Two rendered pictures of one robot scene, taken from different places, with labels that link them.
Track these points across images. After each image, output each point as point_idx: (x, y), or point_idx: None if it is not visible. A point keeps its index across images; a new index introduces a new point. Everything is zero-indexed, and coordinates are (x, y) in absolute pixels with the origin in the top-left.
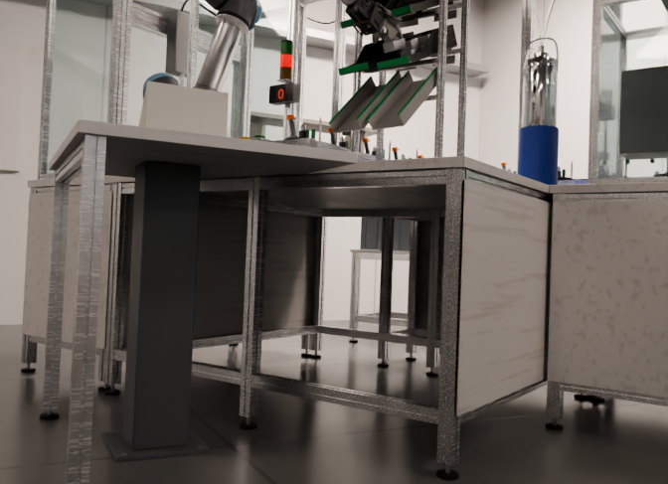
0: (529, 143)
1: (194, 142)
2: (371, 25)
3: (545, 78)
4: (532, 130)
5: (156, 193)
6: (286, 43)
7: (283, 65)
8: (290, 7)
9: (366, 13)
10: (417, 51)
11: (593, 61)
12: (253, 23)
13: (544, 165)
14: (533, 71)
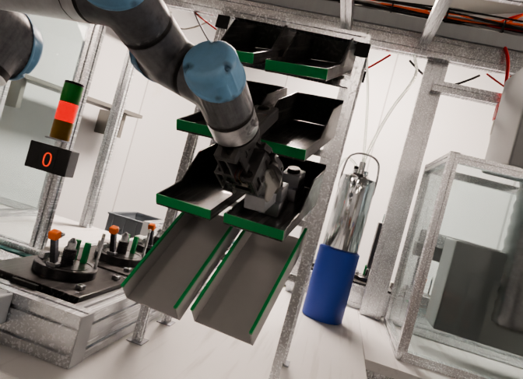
0: (331, 268)
1: None
2: (249, 185)
3: (363, 202)
4: (338, 256)
5: None
6: (73, 86)
7: (61, 117)
8: (91, 33)
9: (247, 163)
10: (283, 203)
11: (435, 222)
12: (20, 74)
13: (340, 296)
14: (353, 191)
